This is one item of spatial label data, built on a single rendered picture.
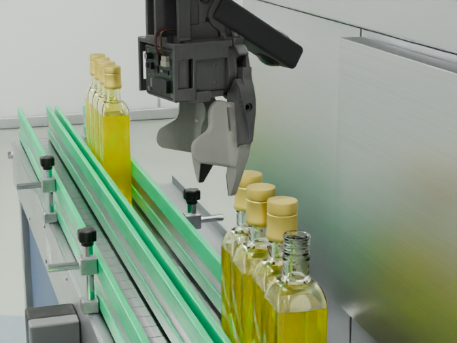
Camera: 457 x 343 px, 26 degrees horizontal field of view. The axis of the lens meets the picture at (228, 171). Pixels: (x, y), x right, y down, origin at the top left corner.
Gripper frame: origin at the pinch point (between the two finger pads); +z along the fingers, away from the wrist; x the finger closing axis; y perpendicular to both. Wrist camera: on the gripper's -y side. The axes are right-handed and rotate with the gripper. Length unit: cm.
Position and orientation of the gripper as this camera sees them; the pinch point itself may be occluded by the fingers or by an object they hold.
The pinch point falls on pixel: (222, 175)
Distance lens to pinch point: 97.7
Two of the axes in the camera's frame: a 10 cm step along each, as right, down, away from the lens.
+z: 0.0, 9.7, 2.6
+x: 5.3, 2.2, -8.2
